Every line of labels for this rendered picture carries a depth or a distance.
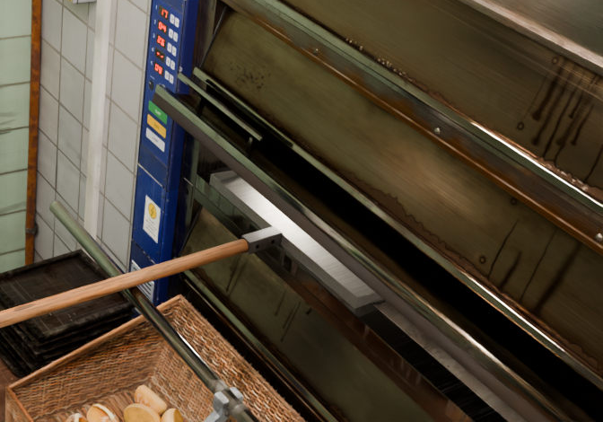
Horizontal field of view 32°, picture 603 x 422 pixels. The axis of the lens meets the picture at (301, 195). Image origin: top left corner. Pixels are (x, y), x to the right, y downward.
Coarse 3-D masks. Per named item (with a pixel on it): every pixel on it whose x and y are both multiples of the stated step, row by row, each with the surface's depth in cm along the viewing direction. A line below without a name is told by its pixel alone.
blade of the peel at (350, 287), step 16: (224, 176) 255; (224, 192) 249; (240, 192) 252; (256, 192) 253; (240, 208) 245; (256, 208) 246; (272, 208) 247; (272, 224) 241; (288, 224) 242; (288, 240) 232; (304, 240) 238; (304, 256) 229; (320, 256) 233; (320, 272) 225; (336, 272) 228; (352, 272) 229; (336, 288) 222; (352, 288) 224; (368, 288) 225; (352, 304) 219
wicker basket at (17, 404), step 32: (96, 352) 260; (128, 352) 267; (160, 352) 274; (224, 352) 255; (32, 384) 252; (64, 384) 258; (96, 384) 265; (128, 384) 273; (160, 384) 274; (192, 384) 264; (256, 384) 247; (32, 416) 241; (64, 416) 263; (160, 416) 268; (192, 416) 264; (256, 416) 246; (288, 416) 239
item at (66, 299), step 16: (240, 240) 229; (192, 256) 221; (208, 256) 223; (224, 256) 226; (144, 272) 214; (160, 272) 216; (176, 272) 219; (80, 288) 207; (96, 288) 208; (112, 288) 210; (32, 304) 200; (48, 304) 202; (64, 304) 204; (0, 320) 196; (16, 320) 198
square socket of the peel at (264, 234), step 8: (256, 232) 232; (264, 232) 232; (272, 232) 233; (280, 232) 233; (248, 240) 229; (256, 240) 229; (264, 240) 231; (272, 240) 232; (280, 240) 234; (256, 248) 230; (264, 248) 232
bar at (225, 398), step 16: (64, 208) 236; (64, 224) 233; (80, 224) 231; (80, 240) 228; (96, 256) 223; (112, 272) 218; (128, 288) 214; (144, 304) 210; (160, 320) 207; (176, 336) 203; (176, 352) 202; (192, 352) 199; (192, 368) 198; (208, 368) 196; (208, 384) 194; (224, 384) 193; (224, 400) 190; (240, 400) 190; (208, 416) 192; (224, 416) 191; (240, 416) 187
